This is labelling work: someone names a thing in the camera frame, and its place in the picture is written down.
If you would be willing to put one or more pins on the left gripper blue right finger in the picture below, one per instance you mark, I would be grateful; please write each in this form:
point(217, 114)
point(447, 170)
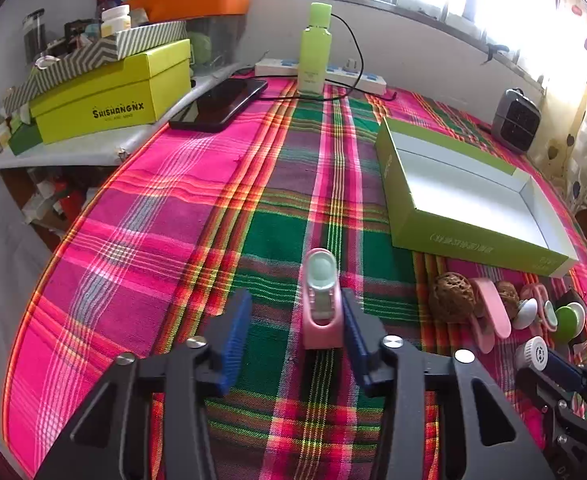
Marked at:
point(373, 366)

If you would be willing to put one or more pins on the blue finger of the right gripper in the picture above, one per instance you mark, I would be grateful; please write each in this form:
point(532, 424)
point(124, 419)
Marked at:
point(559, 381)

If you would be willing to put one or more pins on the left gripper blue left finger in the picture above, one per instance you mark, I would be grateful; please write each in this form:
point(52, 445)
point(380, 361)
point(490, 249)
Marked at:
point(226, 336)

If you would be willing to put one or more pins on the white round perforated cap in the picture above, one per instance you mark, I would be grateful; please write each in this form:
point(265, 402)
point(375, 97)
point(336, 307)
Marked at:
point(532, 354)

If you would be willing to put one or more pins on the pink clip with mint pad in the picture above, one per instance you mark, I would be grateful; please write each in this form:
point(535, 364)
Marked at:
point(322, 316)

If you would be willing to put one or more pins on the pink clip with white pad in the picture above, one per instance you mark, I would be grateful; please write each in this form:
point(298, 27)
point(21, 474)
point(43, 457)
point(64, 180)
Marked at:
point(546, 316)

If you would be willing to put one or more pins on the large brown walnut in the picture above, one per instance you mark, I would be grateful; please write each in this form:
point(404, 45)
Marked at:
point(452, 299)

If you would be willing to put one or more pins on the small brown walnut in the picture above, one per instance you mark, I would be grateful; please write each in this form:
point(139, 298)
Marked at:
point(510, 297)

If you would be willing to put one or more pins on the pink green plaid cloth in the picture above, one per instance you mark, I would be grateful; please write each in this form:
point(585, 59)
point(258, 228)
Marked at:
point(103, 381)

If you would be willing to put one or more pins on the green and white open box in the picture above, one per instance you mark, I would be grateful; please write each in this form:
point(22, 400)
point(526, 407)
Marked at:
point(448, 198)

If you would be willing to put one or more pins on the patterned curtain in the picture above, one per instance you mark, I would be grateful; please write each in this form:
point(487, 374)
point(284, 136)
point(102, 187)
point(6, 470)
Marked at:
point(563, 153)

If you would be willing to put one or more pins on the white side shelf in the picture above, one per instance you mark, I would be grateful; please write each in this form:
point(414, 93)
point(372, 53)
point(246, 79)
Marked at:
point(109, 148)

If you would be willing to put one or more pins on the black smartphone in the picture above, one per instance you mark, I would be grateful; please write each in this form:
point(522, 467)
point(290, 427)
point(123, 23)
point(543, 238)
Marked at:
point(217, 108)

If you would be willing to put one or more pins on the small grey heater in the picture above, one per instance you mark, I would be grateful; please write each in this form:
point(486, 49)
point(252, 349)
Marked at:
point(516, 121)

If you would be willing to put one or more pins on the white power strip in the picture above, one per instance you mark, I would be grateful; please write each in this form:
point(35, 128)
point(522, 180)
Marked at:
point(271, 67)

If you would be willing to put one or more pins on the yellow shoe box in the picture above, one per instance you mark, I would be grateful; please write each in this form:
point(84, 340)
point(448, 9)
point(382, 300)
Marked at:
point(135, 91)

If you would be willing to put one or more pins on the small green box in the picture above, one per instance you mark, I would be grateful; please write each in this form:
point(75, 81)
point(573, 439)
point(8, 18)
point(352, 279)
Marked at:
point(24, 139)

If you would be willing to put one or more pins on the light green plastic bottle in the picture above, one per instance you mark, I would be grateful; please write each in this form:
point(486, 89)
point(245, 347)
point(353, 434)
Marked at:
point(315, 51)

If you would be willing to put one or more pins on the grey chevron pattern box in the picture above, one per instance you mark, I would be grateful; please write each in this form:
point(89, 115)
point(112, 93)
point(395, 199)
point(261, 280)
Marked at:
point(108, 50)

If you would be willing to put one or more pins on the black window latch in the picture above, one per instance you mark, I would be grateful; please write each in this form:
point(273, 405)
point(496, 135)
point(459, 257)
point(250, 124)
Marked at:
point(494, 49)

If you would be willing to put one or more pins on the white pill bottle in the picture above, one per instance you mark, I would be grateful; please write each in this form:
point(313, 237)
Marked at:
point(115, 20)

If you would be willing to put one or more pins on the orange plastic tray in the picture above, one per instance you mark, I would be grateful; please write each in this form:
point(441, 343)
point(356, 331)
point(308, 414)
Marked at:
point(183, 10)

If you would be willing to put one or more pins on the dark glass jar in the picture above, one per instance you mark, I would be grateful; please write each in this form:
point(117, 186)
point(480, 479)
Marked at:
point(33, 29)

